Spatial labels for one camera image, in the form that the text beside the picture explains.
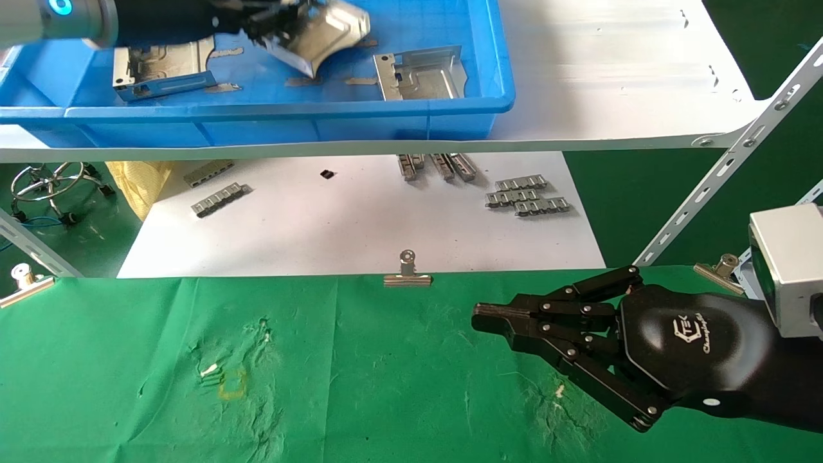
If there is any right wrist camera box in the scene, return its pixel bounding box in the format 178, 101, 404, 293
733, 204, 823, 340

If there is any green table cloth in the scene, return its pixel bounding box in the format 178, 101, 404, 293
0, 265, 823, 463

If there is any yellow cloth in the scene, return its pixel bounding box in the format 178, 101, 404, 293
105, 161, 174, 221

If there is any white lower shelf board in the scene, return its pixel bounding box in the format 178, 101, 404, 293
118, 152, 606, 278

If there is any blue cable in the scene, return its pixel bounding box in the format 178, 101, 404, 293
0, 215, 68, 253

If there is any white shelf board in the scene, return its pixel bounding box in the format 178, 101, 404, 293
118, 152, 606, 278
0, 0, 772, 163

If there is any silver binder clip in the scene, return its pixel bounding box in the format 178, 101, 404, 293
0, 264, 55, 308
693, 254, 746, 295
384, 250, 433, 287

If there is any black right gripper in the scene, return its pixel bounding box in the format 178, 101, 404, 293
473, 265, 791, 433

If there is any sheet metal bracket part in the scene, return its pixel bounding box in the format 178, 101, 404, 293
113, 37, 217, 102
373, 45, 465, 102

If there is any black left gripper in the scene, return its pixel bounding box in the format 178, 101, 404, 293
186, 0, 322, 47

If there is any blue plastic bin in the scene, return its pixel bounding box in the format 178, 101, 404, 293
0, 0, 516, 149

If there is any shiny sheet metal part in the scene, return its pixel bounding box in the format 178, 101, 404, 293
260, 0, 372, 79

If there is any white upper shelf board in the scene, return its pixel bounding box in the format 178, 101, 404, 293
0, 0, 772, 163

